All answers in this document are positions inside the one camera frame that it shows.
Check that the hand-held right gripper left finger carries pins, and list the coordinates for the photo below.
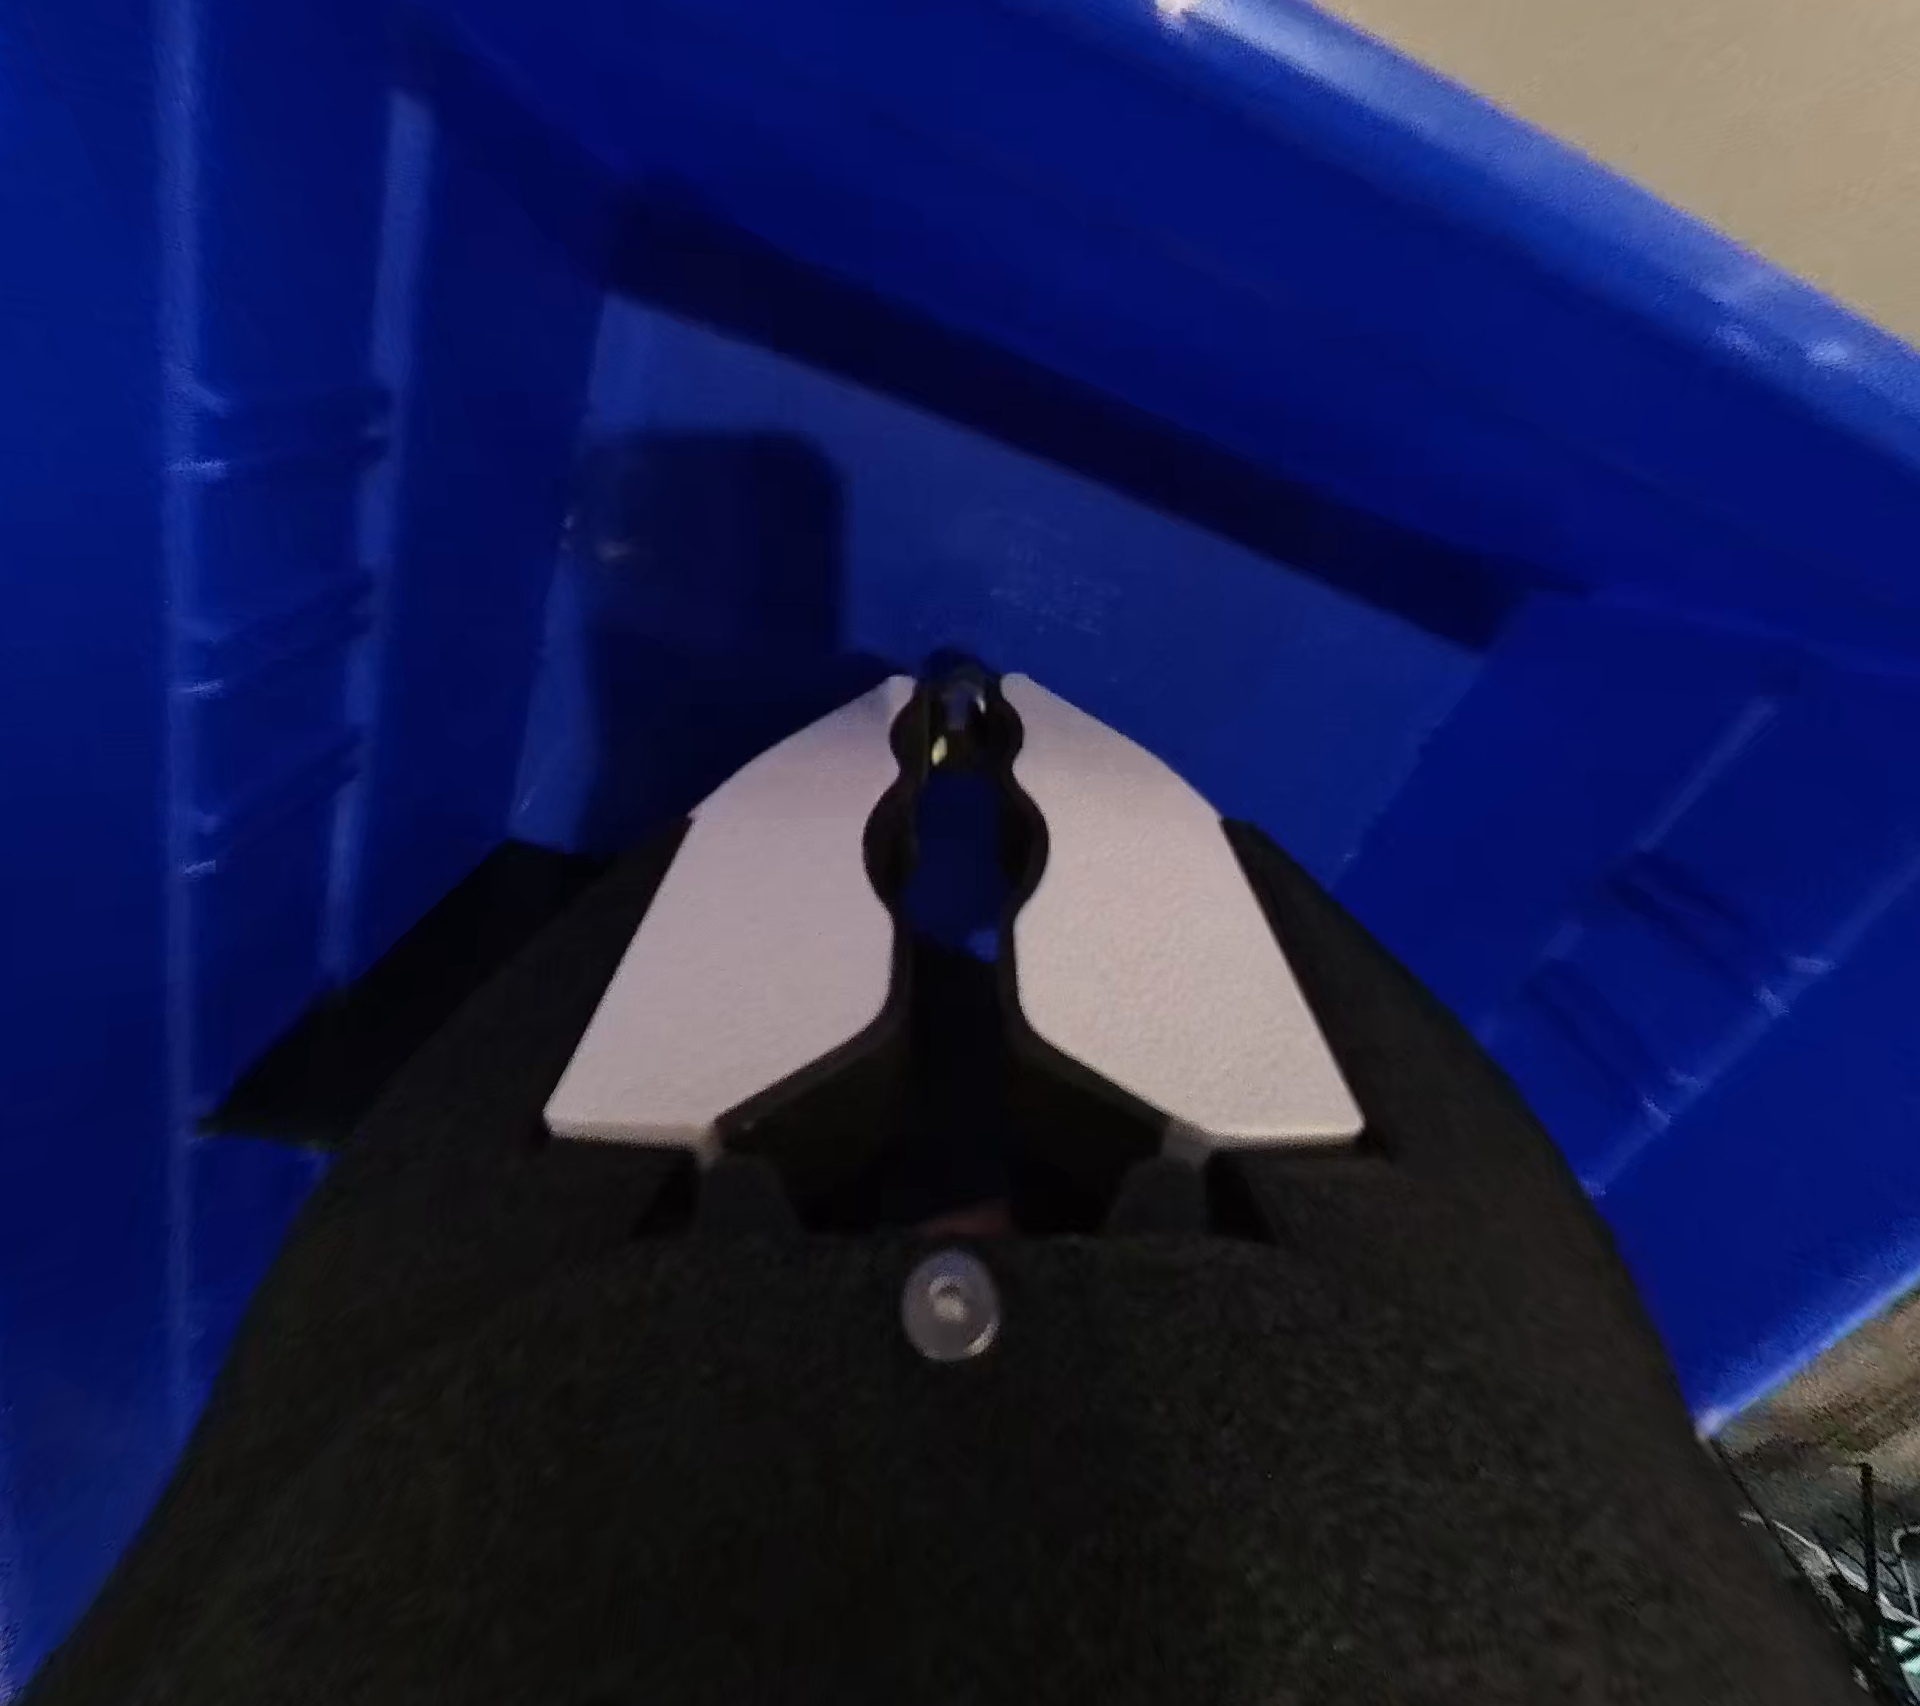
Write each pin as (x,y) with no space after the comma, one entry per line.
(734,957)

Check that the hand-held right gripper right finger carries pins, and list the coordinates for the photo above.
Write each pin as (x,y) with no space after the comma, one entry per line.
(1170,957)

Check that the steel hex bolt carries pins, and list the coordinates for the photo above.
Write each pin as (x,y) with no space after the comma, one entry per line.
(957,695)

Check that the blue plastic bin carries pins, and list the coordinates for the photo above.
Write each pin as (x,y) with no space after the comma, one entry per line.
(451,237)

